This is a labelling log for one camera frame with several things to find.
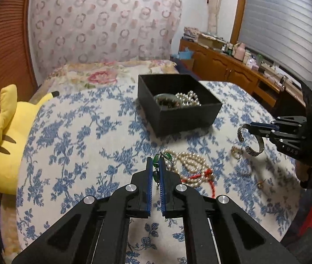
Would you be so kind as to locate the circle patterned curtain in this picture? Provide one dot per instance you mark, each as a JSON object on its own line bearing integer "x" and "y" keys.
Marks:
{"x": 103, "y": 22}

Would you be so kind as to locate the black charger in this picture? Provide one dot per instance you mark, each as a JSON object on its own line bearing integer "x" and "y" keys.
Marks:
{"x": 282, "y": 80}

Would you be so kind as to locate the navy blue blanket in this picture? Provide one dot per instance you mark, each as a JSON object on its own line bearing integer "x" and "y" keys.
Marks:
{"x": 176, "y": 63}

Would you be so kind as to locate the wooden louvered wardrobe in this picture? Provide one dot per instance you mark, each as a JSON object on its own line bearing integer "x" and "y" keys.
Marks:
{"x": 4, "y": 60}

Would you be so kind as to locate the beige tied window curtain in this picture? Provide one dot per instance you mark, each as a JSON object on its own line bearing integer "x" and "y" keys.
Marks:
{"x": 215, "y": 2}

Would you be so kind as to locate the silver cuff bangle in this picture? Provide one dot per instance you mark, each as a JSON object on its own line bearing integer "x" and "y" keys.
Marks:
{"x": 257, "y": 150}

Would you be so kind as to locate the blue floral tablecloth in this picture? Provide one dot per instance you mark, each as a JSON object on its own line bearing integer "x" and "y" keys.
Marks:
{"x": 90, "y": 143}

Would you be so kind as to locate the white pearl strand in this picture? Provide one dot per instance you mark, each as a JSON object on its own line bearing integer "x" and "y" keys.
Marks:
{"x": 190, "y": 97}

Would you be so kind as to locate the black box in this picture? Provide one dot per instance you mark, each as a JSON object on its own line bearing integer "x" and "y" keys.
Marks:
{"x": 183, "y": 121}

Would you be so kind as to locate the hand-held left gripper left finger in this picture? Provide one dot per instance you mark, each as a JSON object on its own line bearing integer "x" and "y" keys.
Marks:
{"x": 150, "y": 189}

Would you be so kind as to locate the stack of patterned boxes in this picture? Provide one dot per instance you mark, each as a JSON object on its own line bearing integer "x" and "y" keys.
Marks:
{"x": 191, "y": 33}

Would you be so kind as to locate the wooden sideboard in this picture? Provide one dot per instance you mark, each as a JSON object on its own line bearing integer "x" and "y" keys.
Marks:
{"x": 227, "y": 68}

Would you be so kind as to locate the pink thermos jug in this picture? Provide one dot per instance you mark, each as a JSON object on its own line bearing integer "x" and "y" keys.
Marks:
{"x": 239, "y": 51}

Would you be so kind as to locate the small gold earring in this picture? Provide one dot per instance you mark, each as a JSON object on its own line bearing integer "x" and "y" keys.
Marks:
{"x": 261, "y": 184}

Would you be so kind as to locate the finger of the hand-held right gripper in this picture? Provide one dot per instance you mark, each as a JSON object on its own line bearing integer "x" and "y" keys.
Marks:
{"x": 263, "y": 125}
{"x": 264, "y": 132}

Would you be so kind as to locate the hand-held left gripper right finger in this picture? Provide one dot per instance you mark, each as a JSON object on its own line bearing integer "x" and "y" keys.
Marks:
{"x": 162, "y": 192}

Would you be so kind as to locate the floral bedspread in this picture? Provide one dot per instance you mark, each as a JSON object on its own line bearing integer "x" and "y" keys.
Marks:
{"x": 101, "y": 73}

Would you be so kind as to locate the cardboard box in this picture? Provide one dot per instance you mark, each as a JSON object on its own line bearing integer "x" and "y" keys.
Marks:
{"x": 211, "y": 41}

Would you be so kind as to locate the yellow plush toy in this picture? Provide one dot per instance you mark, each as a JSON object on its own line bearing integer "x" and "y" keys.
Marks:
{"x": 13, "y": 132}

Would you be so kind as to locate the green bottle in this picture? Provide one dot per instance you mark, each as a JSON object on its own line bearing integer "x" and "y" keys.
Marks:
{"x": 259, "y": 59}

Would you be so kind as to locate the person's right hand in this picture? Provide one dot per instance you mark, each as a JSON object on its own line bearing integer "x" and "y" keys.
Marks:
{"x": 301, "y": 170}

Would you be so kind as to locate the pale jade bangle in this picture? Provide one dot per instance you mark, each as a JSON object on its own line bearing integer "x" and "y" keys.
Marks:
{"x": 161, "y": 96}

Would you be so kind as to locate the blue plastic bag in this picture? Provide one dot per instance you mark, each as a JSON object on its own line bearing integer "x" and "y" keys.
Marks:
{"x": 186, "y": 53}

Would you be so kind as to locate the grey window blind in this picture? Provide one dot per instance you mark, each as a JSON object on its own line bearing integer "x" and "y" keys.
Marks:
{"x": 282, "y": 24}

